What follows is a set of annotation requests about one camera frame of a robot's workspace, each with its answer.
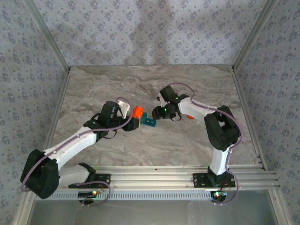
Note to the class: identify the teal pill organizer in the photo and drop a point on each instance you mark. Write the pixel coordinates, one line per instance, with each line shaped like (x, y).
(148, 122)

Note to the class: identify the orange pill bottle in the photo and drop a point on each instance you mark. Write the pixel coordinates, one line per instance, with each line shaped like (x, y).
(137, 112)

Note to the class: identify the orange bottle cap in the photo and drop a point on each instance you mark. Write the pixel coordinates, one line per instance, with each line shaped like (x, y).
(190, 117)

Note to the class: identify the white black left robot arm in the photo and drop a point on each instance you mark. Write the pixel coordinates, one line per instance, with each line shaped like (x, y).
(70, 143)

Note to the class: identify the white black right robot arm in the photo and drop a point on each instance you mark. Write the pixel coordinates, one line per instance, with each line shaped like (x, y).
(194, 109)

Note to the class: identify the left controller board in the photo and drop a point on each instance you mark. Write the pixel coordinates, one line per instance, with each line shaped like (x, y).
(87, 194)

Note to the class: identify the controller board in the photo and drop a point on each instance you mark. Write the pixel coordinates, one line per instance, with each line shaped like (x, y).
(219, 194)
(87, 194)

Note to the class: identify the right controller board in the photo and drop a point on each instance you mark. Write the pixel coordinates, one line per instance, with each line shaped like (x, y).
(219, 194)

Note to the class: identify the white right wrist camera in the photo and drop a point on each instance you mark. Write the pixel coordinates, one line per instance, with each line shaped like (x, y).
(161, 99)

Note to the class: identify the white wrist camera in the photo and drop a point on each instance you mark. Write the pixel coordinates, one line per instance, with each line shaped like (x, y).
(161, 99)
(124, 105)

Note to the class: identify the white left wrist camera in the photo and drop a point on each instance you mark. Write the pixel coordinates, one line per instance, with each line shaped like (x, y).
(124, 105)

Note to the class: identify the aluminium front rail frame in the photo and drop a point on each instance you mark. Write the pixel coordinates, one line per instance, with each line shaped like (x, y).
(152, 179)

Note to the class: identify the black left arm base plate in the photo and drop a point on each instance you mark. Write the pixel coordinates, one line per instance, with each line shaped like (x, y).
(103, 181)

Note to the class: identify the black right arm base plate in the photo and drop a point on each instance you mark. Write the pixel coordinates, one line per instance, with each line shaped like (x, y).
(201, 180)

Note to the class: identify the aluminium corner post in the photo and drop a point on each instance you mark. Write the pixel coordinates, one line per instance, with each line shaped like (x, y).
(47, 35)
(255, 35)

